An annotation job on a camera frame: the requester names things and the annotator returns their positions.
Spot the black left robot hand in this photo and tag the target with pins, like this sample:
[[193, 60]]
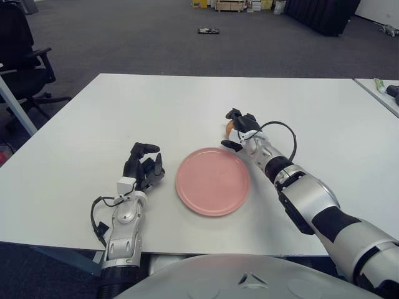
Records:
[[135, 168]]

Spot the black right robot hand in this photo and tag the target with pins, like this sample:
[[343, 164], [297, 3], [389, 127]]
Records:
[[247, 123]]

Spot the red yellow apple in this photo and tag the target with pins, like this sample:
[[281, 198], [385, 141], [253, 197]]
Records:
[[229, 128]]

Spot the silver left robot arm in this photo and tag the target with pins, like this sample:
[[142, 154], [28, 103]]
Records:
[[123, 218]]

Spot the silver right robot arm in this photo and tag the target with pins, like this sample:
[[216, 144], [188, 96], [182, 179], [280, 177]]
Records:
[[311, 199]]

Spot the pink round plate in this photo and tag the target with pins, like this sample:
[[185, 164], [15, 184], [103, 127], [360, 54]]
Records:
[[213, 182]]

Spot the flat black floor object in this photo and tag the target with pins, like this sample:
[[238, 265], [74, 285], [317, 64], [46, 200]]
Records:
[[209, 31]]

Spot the stack of white boxes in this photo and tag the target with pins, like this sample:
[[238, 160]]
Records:
[[254, 5]]

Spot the wooden pallet crate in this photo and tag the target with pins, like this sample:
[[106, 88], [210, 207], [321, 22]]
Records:
[[229, 5]]

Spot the white plastic bag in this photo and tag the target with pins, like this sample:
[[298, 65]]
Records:
[[279, 7]]

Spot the yellow cardboard box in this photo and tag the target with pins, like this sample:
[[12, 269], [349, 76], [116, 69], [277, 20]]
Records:
[[199, 3]]

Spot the black curtain partition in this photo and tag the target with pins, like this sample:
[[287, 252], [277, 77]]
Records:
[[322, 15]]

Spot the red object under desk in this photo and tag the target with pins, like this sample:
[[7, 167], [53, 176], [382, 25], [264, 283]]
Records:
[[3, 154]]

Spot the grey robot torso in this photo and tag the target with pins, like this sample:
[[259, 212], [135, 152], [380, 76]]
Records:
[[218, 274]]

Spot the light grey desk leg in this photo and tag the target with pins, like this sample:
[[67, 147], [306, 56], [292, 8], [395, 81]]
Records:
[[15, 104]]

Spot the green white tube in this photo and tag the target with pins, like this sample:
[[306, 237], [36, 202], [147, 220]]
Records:
[[379, 85]]

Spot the black office chair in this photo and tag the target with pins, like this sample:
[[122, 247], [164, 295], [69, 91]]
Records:
[[18, 78]]

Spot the black handheld controller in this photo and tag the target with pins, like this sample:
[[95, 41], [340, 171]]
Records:
[[393, 89]]

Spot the grey quadruped robot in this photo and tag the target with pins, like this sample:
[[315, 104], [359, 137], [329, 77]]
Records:
[[389, 29]]

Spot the grey bin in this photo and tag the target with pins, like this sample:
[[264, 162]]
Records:
[[31, 6]]

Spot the blue grey table frame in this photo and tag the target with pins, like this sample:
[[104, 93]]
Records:
[[62, 259]]

